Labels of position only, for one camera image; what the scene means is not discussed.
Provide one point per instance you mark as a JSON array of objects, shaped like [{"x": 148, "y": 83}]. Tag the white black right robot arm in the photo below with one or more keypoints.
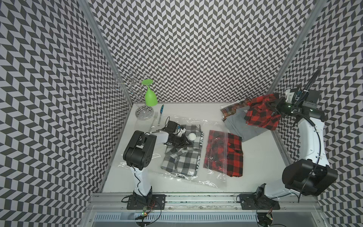
[{"x": 311, "y": 174}]

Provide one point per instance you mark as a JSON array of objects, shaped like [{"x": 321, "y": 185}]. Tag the aluminium frame corner post left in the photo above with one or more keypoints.
[{"x": 84, "y": 5}]

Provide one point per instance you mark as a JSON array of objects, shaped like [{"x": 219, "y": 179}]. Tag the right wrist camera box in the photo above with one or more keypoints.
[{"x": 289, "y": 94}]

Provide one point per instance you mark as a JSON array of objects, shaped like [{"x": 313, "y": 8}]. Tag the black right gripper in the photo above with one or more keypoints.
[{"x": 279, "y": 101}]

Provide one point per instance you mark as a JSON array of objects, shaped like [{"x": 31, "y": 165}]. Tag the red black buffalo plaid shirt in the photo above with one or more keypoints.
[{"x": 260, "y": 114}]

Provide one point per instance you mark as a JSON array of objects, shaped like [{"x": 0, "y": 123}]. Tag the aluminium frame right floor rail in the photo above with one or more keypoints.
[{"x": 282, "y": 147}]

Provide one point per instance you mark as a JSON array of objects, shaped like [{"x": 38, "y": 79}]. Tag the aluminium frame corner post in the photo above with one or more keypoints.
[
  {"x": 84, "y": 5},
  {"x": 317, "y": 9}
]

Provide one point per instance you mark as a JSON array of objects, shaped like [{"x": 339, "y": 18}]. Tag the white round bag valve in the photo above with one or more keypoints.
[{"x": 192, "y": 137}]

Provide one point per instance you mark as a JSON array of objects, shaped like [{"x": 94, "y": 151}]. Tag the right electronics board with wires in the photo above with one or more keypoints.
[{"x": 265, "y": 219}]

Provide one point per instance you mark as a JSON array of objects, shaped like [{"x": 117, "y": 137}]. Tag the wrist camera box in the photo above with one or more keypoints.
[
  {"x": 289, "y": 94},
  {"x": 172, "y": 127}
]

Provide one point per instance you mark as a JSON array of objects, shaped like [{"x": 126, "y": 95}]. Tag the clear plastic vacuum bag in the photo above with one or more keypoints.
[{"x": 202, "y": 159}]

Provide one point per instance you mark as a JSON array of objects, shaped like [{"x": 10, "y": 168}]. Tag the electronics board with wires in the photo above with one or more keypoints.
[
  {"x": 265, "y": 219},
  {"x": 140, "y": 220}
]

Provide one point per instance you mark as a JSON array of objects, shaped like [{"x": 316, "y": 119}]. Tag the grey shirt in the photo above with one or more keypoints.
[{"x": 237, "y": 125}]

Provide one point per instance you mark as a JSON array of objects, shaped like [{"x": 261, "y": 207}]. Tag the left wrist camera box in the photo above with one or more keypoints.
[{"x": 172, "y": 127}]

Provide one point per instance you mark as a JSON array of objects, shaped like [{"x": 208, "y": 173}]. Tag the black white plaid shirt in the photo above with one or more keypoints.
[{"x": 184, "y": 162}]

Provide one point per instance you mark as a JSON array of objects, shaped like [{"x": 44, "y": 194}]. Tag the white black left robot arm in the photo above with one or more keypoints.
[{"x": 139, "y": 151}]

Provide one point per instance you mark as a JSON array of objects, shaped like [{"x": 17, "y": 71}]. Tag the green plastic wine glass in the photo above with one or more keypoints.
[{"x": 150, "y": 96}]

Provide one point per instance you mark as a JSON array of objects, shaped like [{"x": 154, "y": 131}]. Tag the blue green pen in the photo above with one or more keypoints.
[{"x": 161, "y": 112}]

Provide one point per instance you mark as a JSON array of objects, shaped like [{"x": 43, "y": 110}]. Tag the small clear fork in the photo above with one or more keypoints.
[{"x": 152, "y": 124}]

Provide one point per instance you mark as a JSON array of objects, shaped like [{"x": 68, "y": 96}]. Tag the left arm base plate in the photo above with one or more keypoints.
[{"x": 137, "y": 202}]

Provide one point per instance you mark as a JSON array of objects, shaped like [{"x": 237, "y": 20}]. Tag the left electronics board with wires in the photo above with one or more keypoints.
[{"x": 140, "y": 220}]

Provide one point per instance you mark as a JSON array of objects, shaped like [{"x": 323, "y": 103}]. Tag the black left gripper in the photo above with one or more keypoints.
[{"x": 183, "y": 144}]

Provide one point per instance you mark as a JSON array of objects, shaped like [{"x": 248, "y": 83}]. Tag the aluminium front rail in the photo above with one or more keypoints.
[{"x": 214, "y": 202}]

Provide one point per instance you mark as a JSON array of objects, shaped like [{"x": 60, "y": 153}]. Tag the aluminium frame corner post right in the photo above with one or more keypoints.
[{"x": 317, "y": 9}]

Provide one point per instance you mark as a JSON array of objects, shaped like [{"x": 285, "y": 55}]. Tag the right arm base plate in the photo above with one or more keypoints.
[{"x": 251, "y": 202}]

